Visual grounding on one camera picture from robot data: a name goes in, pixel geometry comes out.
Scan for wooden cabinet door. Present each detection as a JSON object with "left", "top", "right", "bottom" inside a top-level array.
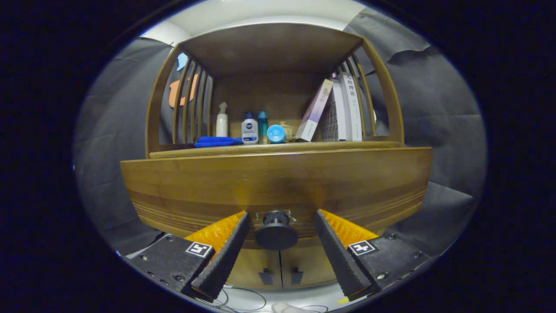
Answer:
[
  {"left": 226, "top": 248, "right": 281, "bottom": 290},
  {"left": 281, "top": 248, "right": 344, "bottom": 288}
]

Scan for dark patterned book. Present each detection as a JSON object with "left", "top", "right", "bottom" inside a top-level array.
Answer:
[{"left": 321, "top": 91, "right": 340, "bottom": 142}]

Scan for white bottle with blue cap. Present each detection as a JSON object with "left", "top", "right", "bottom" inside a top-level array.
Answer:
[{"left": 242, "top": 112, "right": 259, "bottom": 145}]

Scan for blue and white tube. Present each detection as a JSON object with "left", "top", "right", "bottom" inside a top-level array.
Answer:
[{"left": 267, "top": 125, "right": 287, "bottom": 144}]

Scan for blue folded cloth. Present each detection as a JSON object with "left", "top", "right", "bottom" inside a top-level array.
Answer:
[{"left": 193, "top": 136, "right": 243, "bottom": 148}]

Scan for white pump bottle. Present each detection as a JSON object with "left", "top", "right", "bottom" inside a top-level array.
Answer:
[{"left": 216, "top": 102, "right": 229, "bottom": 138}]

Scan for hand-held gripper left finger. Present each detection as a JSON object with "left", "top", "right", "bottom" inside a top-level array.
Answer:
[{"left": 124, "top": 211, "right": 251, "bottom": 303}]

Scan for wooden countertop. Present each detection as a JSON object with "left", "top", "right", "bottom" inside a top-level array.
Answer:
[{"left": 149, "top": 141, "right": 402, "bottom": 159}]

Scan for black floor cables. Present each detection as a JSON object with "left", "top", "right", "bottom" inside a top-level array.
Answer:
[{"left": 193, "top": 285, "right": 331, "bottom": 313}]

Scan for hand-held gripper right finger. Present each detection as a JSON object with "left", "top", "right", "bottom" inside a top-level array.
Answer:
[{"left": 314, "top": 209, "right": 435, "bottom": 302}]

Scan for teal transparent bottle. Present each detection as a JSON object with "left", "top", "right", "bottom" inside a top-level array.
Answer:
[{"left": 257, "top": 111, "right": 269, "bottom": 144}]

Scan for white rounded object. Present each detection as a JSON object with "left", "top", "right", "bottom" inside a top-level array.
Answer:
[{"left": 271, "top": 303, "right": 309, "bottom": 313}]

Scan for purple and white book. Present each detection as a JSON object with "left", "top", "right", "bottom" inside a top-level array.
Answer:
[{"left": 295, "top": 79, "right": 334, "bottom": 142}]

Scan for white book with black lettering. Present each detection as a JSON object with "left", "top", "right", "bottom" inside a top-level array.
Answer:
[{"left": 339, "top": 72, "right": 363, "bottom": 142}]

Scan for plain white book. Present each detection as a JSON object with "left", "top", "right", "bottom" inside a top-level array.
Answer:
[{"left": 332, "top": 78, "right": 348, "bottom": 141}]

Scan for brown wooden cabinet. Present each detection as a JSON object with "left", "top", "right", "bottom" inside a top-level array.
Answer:
[{"left": 119, "top": 22, "right": 434, "bottom": 290}]

